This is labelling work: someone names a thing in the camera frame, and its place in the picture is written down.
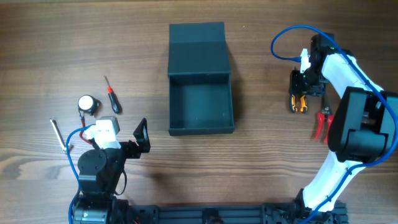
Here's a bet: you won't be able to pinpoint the red tape measure strap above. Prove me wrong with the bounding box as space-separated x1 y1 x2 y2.
78 111 94 146

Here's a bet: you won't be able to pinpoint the black red small screwdriver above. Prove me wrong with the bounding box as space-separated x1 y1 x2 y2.
104 76 122 114

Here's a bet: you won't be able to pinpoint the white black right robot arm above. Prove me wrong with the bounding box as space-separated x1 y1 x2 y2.
285 34 397 223

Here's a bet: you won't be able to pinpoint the orange black needle-nose pliers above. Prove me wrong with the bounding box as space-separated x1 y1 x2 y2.
289 93 308 113

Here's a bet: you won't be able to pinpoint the dark green open box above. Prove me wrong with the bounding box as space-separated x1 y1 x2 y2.
167 22 234 136

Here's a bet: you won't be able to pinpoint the red handled snips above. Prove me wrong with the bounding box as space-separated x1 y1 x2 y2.
314 93 334 144

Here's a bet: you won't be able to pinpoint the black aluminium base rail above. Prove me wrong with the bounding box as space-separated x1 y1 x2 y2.
124 202 349 224

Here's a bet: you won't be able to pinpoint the silver metal socket wrench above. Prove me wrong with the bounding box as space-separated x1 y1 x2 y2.
50 118 66 154

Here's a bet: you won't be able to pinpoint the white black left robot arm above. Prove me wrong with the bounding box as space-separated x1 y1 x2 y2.
67 116 150 223

